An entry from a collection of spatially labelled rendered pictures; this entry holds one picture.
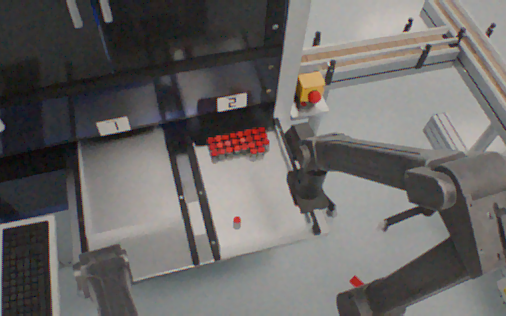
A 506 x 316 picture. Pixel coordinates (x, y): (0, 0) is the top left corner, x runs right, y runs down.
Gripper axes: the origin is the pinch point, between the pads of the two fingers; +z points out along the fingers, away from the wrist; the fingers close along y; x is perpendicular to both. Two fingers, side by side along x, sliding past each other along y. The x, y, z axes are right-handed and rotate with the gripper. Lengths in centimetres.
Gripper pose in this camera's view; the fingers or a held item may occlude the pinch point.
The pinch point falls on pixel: (302, 205)
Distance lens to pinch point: 108.5
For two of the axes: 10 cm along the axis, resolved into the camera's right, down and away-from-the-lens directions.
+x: -9.6, 2.2, -1.5
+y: -2.6, -8.4, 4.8
